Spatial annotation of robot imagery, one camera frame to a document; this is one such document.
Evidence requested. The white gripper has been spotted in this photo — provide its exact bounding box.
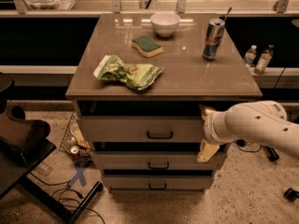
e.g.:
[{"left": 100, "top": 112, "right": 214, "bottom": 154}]
[{"left": 197, "top": 105, "right": 236, "bottom": 162}]

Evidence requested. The grey top drawer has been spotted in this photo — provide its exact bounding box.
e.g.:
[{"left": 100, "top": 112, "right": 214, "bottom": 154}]
[{"left": 77, "top": 116, "right": 203, "bottom": 143}]

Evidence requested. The grey drawer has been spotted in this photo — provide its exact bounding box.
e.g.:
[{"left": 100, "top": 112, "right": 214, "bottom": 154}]
[
  {"left": 92, "top": 151, "right": 226, "bottom": 171},
  {"left": 103, "top": 175, "right": 214, "bottom": 190},
  {"left": 77, "top": 116, "right": 203, "bottom": 143}
]

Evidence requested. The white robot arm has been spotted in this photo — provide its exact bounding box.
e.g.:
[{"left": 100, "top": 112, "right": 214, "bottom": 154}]
[{"left": 197, "top": 101, "right": 299, "bottom": 162}]

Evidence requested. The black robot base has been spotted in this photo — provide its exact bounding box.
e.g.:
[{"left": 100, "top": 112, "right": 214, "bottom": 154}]
[{"left": 0, "top": 73, "right": 103, "bottom": 224}]

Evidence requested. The grey middle drawer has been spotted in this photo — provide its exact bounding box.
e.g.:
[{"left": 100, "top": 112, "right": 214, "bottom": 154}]
[{"left": 92, "top": 151, "right": 226, "bottom": 171}]

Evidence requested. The grey drawer cabinet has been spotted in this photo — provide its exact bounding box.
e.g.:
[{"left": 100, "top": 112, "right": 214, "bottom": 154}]
[{"left": 66, "top": 14, "right": 262, "bottom": 180}]

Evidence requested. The grey bottom drawer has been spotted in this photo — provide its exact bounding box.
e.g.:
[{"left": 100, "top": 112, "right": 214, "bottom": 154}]
[{"left": 103, "top": 175, "right": 214, "bottom": 190}]

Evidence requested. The black stand leg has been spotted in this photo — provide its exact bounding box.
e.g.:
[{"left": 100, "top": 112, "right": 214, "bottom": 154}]
[{"left": 265, "top": 147, "right": 279, "bottom": 162}]

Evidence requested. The small clear water bottle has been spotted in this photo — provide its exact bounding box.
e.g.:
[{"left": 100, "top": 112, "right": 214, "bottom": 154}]
[{"left": 243, "top": 45, "right": 257, "bottom": 67}]

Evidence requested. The tall clear plastic bottle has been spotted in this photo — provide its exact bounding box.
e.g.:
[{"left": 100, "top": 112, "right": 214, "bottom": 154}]
[{"left": 253, "top": 45, "right": 275, "bottom": 75}]

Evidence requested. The green yellow sponge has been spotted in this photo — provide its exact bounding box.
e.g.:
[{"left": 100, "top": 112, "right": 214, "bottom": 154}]
[{"left": 131, "top": 35, "right": 164, "bottom": 58}]

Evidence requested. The blue silver drink can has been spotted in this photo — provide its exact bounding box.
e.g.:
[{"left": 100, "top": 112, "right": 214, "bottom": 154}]
[{"left": 203, "top": 19, "right": 225, "bottom": 61}]

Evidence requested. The black caster wheel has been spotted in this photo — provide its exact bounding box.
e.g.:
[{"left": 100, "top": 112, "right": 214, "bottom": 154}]
[{"left": 283, "top": 188, "right": 299, "bottom": 203}]

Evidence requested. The green crumpled chip bag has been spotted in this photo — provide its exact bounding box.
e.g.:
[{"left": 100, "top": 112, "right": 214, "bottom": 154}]
[{"left": 93, "top": 55, "right": 164, "bottom": 91}]

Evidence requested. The white bowl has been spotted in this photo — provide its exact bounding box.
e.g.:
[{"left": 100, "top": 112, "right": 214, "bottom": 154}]
[{"left": 150, "top": 13, "right": 180, "bottom": 37}]

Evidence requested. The red soda can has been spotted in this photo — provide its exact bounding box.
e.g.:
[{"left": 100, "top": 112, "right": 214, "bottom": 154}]
[{"left": 70, "top": 146, "right": 79, "bottom": 161}]

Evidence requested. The wire mesh trash basket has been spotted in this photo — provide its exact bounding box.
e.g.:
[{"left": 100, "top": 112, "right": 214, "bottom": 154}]
[{"left": 59, "top": 112, "right": 92, "bottom": 162}]

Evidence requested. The black floor cable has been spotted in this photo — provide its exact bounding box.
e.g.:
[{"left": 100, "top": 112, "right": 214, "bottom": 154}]
[{"left": 29, "top": 171, "right": 107, "bottom": 224}]

